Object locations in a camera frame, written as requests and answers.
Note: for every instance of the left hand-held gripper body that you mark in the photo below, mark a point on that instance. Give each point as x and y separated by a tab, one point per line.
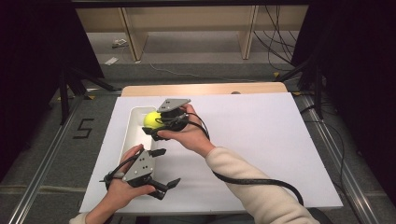
140	168

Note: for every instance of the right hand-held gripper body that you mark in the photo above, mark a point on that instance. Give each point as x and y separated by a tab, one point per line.
172	104

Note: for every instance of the yellow tennis ball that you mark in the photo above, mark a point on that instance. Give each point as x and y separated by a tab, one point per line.
151	119

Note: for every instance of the white plastic bin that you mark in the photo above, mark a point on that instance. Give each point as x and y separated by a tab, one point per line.
135	137

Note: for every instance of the person's left hand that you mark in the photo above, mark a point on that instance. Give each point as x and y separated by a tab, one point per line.
121	194

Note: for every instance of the person's right hand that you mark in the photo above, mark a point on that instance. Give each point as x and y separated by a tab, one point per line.
193	137

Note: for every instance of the flat white floor strip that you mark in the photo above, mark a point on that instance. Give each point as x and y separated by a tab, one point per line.
111	61

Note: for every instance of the small white floor device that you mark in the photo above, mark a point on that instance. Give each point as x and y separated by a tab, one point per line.
120	43

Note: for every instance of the light wooden desk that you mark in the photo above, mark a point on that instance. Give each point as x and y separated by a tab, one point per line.
193	18

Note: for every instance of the black tripod stand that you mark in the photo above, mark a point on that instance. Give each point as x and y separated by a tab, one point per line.
317	90
63	96

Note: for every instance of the white foam board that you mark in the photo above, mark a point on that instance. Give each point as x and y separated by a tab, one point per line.
264	130

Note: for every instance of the yellow floor tape piece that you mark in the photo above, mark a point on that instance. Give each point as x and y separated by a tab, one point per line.
296	93

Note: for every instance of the black curtain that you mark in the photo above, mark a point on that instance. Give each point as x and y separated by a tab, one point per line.
31	62
364	77

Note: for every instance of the aluminium floor rail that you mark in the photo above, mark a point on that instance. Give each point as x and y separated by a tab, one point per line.
339	165
46	161

